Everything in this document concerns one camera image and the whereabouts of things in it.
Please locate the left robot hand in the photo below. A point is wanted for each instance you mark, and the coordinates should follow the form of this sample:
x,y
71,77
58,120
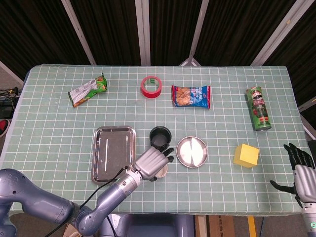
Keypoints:
x,y
150,164

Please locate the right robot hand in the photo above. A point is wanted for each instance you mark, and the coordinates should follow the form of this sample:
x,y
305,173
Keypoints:
x,y
304,180

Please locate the white paper cup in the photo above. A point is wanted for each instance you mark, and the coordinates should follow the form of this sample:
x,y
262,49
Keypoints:
x,y
163,172

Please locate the black cup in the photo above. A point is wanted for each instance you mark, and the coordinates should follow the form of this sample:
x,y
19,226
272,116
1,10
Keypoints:
x,y
160,135

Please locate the rectangular steel tray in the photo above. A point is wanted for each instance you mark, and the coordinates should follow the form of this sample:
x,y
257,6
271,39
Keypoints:
x,y
111,153

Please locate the round steel plate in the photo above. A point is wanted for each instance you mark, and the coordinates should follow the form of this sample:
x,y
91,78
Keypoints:
x,y
192,151

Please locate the blue-grey robot torso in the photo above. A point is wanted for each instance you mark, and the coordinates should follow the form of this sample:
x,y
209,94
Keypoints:
x,y
153,225

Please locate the yellow foam cube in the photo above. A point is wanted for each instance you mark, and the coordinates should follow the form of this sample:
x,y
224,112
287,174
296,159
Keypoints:
x,y
247,155

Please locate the red tape roll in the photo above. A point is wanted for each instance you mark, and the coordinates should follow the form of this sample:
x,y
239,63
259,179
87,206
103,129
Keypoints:
x,y
148,93

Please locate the green checked tablecloth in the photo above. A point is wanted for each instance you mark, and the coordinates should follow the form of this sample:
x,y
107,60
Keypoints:
x,y
222,192

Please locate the blue biscuit packet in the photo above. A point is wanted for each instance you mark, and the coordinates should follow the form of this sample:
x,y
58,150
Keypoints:
x,y
192,97

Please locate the green Pringles can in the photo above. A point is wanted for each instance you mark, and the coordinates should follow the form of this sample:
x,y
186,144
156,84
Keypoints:
x,y
259,108

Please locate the printed brown cardboard box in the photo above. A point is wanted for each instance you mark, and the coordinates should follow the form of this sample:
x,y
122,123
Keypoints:
x,y
219,225

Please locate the green snack packet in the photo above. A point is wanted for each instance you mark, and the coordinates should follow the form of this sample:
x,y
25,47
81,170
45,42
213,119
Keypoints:
x,y
86,92

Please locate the plain brown cardboard box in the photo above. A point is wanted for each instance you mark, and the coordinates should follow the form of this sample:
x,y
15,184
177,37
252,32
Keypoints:
x,y
70,230

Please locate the white metal frame bar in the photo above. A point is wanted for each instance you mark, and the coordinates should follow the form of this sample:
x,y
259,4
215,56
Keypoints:
x,y
12,71
307,105

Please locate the white metal frame post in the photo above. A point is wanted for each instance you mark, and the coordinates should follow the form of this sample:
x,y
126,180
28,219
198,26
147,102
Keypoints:
x,y
143,32
279,32
197,32
79,32

